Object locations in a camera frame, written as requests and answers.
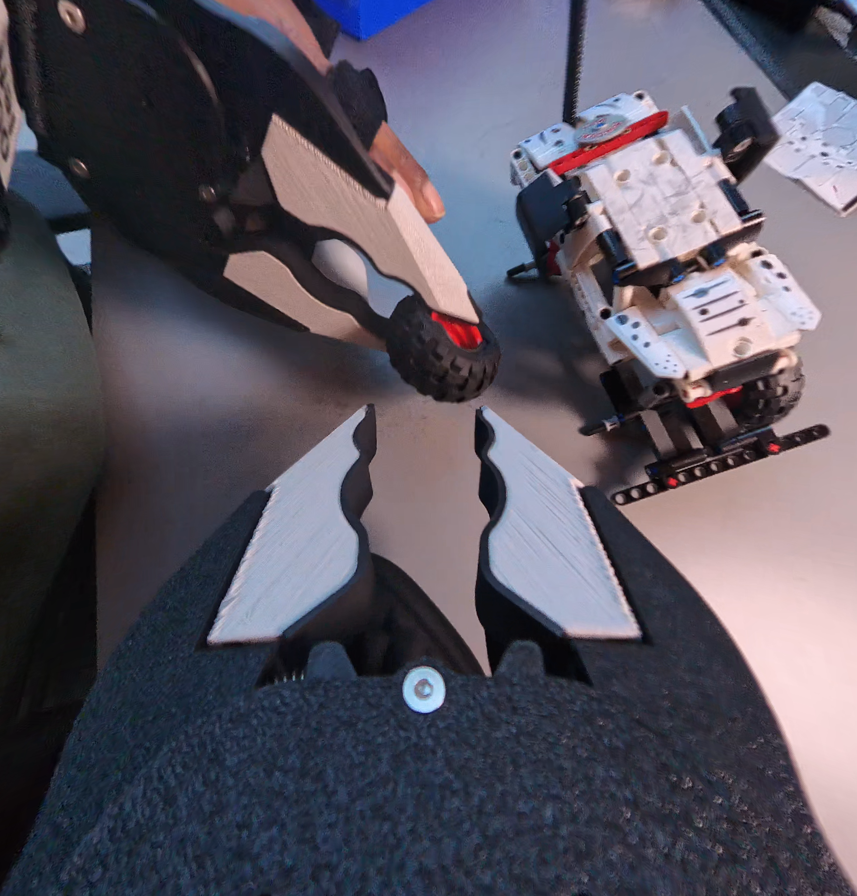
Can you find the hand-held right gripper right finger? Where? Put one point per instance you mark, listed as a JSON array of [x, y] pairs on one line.
[[555, 560]]

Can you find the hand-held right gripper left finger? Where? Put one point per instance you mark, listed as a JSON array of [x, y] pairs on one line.
[[296, 560]]

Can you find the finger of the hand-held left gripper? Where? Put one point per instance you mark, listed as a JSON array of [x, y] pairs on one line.
[[359, 210], [296, 297]]

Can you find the black lego wheel red hub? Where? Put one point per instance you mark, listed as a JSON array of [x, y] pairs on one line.
[[450, 364]]

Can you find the white lego truck model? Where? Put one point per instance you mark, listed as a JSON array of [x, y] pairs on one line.
[[681, 224]]

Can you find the person's left hand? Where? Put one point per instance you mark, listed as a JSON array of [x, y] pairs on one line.
[[408, 175]]

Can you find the blue plastic bin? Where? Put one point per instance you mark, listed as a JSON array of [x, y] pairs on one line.
[[366, 14]]

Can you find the white printed sticker sheet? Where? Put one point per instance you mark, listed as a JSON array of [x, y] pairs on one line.
[[828, 140]]

